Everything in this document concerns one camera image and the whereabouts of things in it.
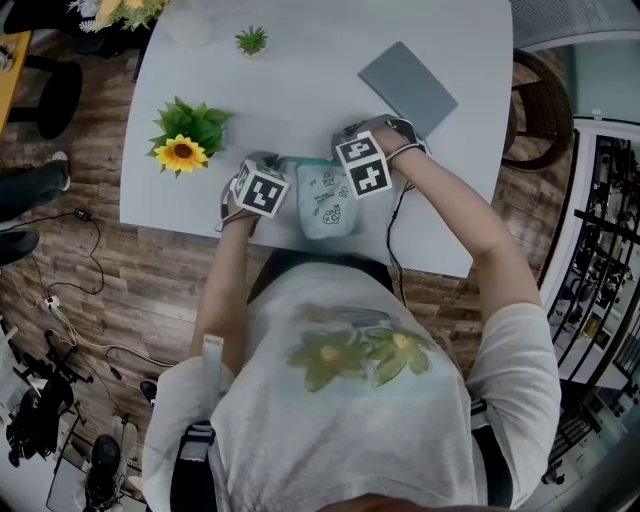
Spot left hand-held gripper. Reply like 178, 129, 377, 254
219, 150, 292, 226

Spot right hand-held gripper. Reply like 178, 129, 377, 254
330, 113, 428, 201

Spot mint green pouch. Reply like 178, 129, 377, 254
279, 155, 359, 241

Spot person's left forearm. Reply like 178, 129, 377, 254
190, 192, 261, 371

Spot person's right forearm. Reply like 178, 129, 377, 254
387, 147, 544, 326

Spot person's right hand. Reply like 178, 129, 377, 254
371, 124, 409, 161

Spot grey notebook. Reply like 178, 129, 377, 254
357, 41, 460, 141

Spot potted artificial sunflower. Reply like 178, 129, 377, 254
145, 95, 234, 179

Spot person's black trousers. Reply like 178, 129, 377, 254
247, 247, 401, 301

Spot small potted green succulent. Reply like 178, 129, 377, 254
234, 25, 270, 59

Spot white vase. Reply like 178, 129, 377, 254
160, 0, 211, 50

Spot yellow flower bouquet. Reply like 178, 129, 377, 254
67, 0, 169, 32

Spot brown wicker chair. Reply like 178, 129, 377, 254
501, 48, 575, 174

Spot black metal railing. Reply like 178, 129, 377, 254
544, 132, 640, 386

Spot yellow table with black base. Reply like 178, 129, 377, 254
0, 29, 84, 141

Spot person's white flower-print shirt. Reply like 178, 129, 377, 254
142, 259, 562, 512

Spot black tripod equipment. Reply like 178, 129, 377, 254
4, 327, 96, 469

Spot beige wrist strap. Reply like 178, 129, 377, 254
385, 141, 427, 164

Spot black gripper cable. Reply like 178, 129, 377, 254
385, 183, 417, 307

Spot black floor cable with adapter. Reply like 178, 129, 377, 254
14, 207, 106, 297

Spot white webbing strap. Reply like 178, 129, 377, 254
202, 335, 225, 426

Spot black harness strap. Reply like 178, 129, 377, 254
169, 422, 217, 512
469, 397, 515, 509

